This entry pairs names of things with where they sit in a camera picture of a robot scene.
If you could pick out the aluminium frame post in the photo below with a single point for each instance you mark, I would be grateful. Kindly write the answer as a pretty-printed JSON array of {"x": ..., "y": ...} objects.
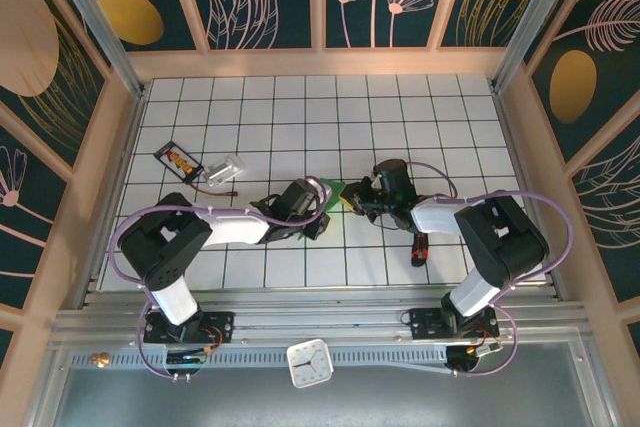
[
  {"x": 95, "y": 17},
  {"x": 535, "y": 17}
]

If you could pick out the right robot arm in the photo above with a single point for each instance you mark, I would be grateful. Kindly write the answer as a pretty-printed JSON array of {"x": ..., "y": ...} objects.
[{"x": 500, "y": 242}]

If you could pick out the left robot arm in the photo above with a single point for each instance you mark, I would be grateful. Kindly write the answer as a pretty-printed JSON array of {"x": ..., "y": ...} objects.
[{"x": 165, "y": 247}]

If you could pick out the white square clock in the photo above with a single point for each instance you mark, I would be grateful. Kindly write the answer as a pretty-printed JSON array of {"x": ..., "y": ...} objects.
[{"x": 310, "y": 363}]

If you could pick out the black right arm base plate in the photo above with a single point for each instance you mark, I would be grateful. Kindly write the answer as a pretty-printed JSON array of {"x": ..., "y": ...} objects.
[{"x": 425, "y": 324}]

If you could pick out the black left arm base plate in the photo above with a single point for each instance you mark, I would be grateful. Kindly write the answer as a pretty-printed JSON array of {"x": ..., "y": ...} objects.
[{"x": 220, "y": 327}]

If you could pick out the aluminium table edge rail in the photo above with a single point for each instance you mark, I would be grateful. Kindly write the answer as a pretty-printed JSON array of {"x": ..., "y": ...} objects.
[{"x": 320, "y": 314}]

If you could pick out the green paper sheet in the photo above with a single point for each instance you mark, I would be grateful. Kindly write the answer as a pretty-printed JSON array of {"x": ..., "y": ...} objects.
[{"x": 332, "y": 197}]

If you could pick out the black tray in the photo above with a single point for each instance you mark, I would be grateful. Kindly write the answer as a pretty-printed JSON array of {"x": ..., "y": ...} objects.
[{"x": 165, "y": 153}]

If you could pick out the small clear plastic item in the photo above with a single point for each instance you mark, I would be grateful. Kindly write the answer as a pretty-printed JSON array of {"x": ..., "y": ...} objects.
[{"x": 226, "y": 170}]

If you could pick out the orange ridged block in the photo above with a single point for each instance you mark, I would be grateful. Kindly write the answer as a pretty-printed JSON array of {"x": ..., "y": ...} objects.
[{"x": 181, "y": 161}]

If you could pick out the brass knob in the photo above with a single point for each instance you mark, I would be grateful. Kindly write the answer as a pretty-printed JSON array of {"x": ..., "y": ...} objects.
[{"x": 100, "y": 360}]

